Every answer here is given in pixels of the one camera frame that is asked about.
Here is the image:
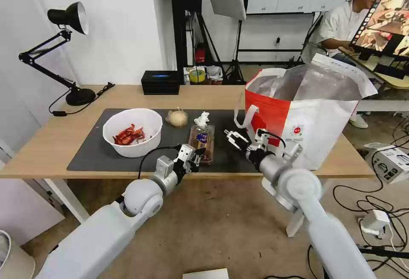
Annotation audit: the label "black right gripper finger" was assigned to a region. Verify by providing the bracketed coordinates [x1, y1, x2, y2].
[226, 138, 249, 152]
[223, 129, 250, 144]

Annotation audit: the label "clear plastic bag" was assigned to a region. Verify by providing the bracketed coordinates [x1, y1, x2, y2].
[206, 65, 224, 85]

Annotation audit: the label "white and red takeout bag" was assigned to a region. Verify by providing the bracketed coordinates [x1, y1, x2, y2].
[234, 53, 379, 171]

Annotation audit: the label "clear brown snack package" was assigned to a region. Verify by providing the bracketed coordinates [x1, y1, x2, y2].
[187, 124, 215, 166]

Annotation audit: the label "crumpled white tissue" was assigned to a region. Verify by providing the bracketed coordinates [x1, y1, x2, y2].
[193, 111, 210, 128]

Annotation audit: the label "crumpled beige wrapper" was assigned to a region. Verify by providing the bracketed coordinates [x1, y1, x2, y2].
[165, 107, 189, 129]

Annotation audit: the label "red food scraps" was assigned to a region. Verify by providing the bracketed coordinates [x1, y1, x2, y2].
[112, 124, 147, 146]

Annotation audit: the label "black light tripod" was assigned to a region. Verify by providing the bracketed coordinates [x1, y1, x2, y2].
[223, 20, 247, 83]

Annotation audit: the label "yellow tape roll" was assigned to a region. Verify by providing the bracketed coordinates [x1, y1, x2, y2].
[188, 67, 207, 84]

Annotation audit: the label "black tissue box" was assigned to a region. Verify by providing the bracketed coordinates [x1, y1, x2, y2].
[141, 70, 180, 96]

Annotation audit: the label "white plastic bowl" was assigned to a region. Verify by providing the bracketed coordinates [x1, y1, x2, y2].
[102, 108, 164, 158]

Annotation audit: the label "white table leg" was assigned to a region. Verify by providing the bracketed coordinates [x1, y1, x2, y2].
[43, 178, 90, 224]
[261, 176, 304, 238]

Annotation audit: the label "red and black device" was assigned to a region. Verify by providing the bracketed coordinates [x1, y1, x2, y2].
[195, 44, 207, 64]

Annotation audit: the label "black desk mat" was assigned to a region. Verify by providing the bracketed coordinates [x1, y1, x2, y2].
[66, 109, 266, 173]

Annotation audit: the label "white robot front shell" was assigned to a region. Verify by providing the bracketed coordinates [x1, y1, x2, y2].
[182, 268, 230, 279]

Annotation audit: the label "black metal truss stand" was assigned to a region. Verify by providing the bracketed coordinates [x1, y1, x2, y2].
[169, 0, 204, 72]

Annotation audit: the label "black desk lamp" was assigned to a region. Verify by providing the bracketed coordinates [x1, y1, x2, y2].
[18, 1, 96, 106]

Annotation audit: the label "white cardboard product box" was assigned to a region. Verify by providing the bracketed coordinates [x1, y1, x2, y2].
[363, 142, 409, 184]

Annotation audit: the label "white power adapter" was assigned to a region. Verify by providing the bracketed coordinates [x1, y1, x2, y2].
[359, 209, 390, 236]

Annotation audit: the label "person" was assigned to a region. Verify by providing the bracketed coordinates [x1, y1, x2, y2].
[318, 0, 394, 129]

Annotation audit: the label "black tripod leg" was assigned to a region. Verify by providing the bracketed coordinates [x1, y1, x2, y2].
[356, 244, 409, 259]

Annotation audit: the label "computer monitor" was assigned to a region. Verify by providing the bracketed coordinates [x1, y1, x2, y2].
[348, 0, 409, 80]

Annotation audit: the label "white round bin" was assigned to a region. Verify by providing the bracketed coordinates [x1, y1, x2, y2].
[0, 229, 36, 279]

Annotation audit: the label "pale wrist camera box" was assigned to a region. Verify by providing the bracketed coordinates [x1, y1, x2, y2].
[255, 129, 270, 148]
[178, 144, 194, 162]

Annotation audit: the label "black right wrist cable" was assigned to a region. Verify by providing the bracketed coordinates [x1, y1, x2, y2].
[263, 132, 287, 149]

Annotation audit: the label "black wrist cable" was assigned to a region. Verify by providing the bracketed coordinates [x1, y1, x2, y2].
[263, 132, 287, 149]
[138, 144, 183, 179]

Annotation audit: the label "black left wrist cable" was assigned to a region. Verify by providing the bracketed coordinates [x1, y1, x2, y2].
[138, 144, 183, 179]

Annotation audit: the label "black floor cable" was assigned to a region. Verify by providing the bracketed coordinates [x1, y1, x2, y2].
[332, 170, 409, 222]

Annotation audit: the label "black lamp power cable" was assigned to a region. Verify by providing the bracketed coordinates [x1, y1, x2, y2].
[48, 82, 115, 117]

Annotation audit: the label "white floor cable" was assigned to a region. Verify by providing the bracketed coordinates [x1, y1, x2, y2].
[386, 220, 409, 260]

